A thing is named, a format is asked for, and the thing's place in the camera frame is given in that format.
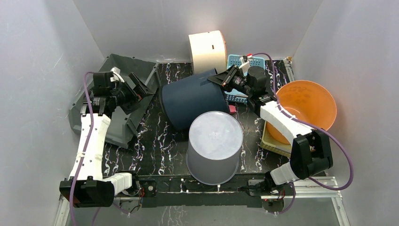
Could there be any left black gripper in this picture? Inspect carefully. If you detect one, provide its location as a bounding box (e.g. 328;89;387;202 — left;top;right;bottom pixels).
111;74;155;114

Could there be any light blue plastic basket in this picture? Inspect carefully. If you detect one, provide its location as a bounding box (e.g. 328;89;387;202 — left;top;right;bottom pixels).
225;54;266;104

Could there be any dark blue bucket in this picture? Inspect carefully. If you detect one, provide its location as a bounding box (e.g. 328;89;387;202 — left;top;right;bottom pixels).
159;69;230;131

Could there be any light grey plastic bucket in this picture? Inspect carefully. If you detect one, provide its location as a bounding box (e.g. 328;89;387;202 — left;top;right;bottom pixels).
186;111;243;186

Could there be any orange plastic bucket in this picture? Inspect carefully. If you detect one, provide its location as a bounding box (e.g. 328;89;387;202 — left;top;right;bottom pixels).
277;80;337;130

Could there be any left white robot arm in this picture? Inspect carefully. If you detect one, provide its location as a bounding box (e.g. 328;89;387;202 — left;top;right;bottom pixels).
59;69;154;208

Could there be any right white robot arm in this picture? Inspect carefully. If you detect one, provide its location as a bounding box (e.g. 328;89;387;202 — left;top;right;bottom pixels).
208;65;333;195

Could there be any cream cylindrical container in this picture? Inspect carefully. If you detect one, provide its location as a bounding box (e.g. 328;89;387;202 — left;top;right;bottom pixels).
188;30;227;74

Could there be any small pink eraser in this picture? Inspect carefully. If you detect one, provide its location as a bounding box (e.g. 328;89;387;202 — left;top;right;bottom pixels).
229;105;237;114

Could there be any yellow plastic basket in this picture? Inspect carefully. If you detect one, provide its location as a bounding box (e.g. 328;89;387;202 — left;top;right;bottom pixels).
260;123;292;158

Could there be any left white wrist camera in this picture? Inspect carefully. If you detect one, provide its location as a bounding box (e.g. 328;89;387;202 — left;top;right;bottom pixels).
111;67;125;83

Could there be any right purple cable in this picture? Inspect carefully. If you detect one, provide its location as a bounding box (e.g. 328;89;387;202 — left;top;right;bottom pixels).
251;52;354;192

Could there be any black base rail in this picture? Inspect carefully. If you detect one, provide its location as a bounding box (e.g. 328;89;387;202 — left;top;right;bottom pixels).
118;171;315;209

